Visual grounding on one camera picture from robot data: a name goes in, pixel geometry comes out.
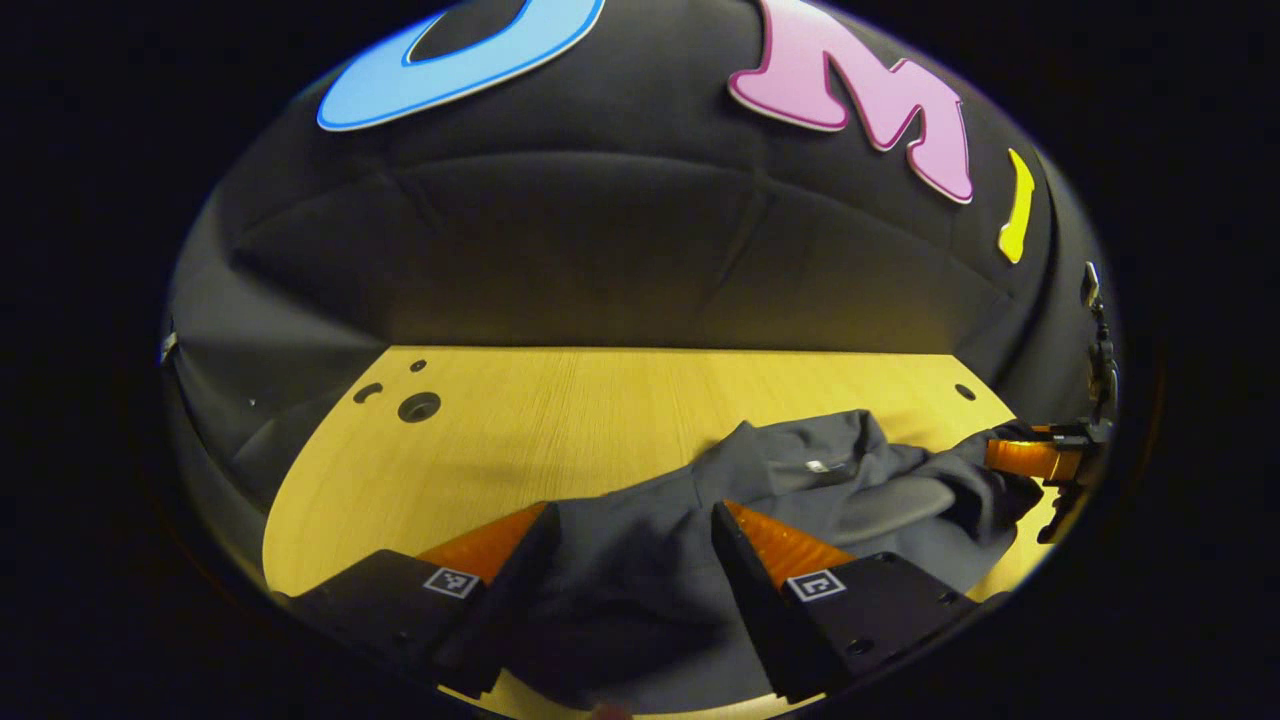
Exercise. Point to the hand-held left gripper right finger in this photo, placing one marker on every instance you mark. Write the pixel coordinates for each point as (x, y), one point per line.
(750, 600)

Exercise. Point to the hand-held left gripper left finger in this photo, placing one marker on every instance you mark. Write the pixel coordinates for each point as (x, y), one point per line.
(510, 590)

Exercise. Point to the black backdrop cloth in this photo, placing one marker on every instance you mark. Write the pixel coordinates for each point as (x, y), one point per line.
(600, 240)

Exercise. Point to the grey collared shirt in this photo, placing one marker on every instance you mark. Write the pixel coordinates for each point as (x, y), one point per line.
(640, 560)

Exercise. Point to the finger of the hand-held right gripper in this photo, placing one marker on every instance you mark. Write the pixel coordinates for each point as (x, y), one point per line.
(1060, 433)

